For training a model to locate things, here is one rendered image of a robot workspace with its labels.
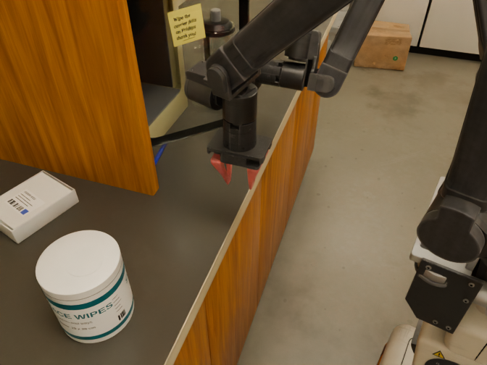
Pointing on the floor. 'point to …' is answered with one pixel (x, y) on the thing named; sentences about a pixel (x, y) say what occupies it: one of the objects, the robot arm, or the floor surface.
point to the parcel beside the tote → (385, 46)
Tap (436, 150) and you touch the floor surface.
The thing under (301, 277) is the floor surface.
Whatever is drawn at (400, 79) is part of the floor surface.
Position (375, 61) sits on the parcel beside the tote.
